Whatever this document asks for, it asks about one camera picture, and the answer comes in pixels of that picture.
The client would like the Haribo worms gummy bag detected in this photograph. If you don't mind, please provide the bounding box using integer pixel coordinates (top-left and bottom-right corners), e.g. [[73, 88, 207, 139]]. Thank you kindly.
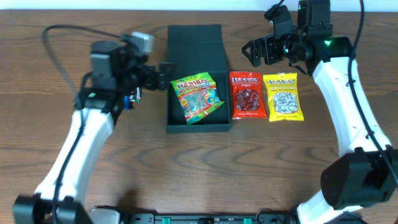
[[170, 72, 224, 125]]

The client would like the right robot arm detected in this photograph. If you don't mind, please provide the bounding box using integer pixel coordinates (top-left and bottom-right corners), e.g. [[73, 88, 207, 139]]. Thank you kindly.
[[242, 0, 397, 223]]

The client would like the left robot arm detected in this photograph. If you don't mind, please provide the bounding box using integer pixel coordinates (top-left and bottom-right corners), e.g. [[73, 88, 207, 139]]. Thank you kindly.
[[12, 33, 171, 223]]

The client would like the blue Oreo cookie pack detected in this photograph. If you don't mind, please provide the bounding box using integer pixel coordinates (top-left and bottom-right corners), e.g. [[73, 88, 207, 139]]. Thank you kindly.
[[124, 96, 131, 110]]

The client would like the green wrapped snack bar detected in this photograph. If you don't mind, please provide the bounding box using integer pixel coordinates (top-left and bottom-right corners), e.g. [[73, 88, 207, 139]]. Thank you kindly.
[[129, 87, 142, 103]]

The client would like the dark green open box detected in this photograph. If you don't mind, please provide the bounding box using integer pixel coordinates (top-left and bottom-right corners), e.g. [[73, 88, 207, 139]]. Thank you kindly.
[[166, 24, 231, 133]]

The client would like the yellow Hacks candy bag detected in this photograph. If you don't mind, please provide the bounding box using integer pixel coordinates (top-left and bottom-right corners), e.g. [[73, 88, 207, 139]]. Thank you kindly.
[[263, 73, 304, 122]]

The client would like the red Hacks candy bag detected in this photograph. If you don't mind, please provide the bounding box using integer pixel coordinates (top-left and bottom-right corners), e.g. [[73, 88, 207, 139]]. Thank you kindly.
[[229, 71, 267, 119]]

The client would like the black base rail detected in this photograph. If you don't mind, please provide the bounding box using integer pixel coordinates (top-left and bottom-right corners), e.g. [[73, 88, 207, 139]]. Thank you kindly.
[[93, 212, 299, 224]]

